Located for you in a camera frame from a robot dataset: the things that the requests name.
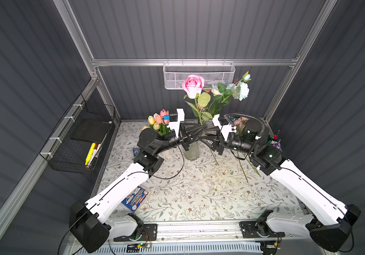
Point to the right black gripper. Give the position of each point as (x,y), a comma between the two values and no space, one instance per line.
(218,142)

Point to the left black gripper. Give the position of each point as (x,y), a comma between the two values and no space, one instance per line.
(182,134)

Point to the hot pink rose stem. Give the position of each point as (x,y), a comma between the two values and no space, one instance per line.
(197,98)

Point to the pale pink rose stem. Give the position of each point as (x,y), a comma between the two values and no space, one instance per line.
(253,166)

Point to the large pale pink peony stem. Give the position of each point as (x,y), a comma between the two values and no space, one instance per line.
(243,170)

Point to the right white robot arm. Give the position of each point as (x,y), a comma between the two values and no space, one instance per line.
(329,223)

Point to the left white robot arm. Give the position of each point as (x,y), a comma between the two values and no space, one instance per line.
(143,167)

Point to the clear glass vase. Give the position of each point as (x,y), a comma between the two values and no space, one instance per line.
(193,151)

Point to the white ribbed vase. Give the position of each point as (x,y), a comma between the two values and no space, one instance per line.
(165,154)

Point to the pink and yellow tulip bunch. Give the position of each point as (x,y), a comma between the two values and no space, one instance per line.
(159,122)

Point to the white rose stem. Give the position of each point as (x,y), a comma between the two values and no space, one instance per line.
(218,98)

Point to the floral patterned table mat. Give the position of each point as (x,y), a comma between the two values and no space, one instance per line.
(212,187)

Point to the light blue flower stem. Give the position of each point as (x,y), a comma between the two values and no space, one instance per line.
(239,90)

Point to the pink pen cup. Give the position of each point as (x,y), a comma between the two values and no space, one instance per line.
(274,140)

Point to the black box in basket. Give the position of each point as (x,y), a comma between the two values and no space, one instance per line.
(91,131)

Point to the yellow marker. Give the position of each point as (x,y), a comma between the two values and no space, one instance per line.
(90,154)

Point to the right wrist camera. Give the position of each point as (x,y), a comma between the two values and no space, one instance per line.
(224,126)

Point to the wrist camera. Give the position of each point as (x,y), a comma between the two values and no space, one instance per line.
(174,120)
(224,126)

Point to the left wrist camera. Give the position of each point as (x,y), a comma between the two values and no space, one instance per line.
(174,120)

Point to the white wire mesh basket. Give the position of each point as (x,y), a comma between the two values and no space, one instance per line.
(175,73)

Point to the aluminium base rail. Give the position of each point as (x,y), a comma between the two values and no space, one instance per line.
(201,231)

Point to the black wire wall basket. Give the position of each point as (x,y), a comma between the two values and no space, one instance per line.
(76,143)

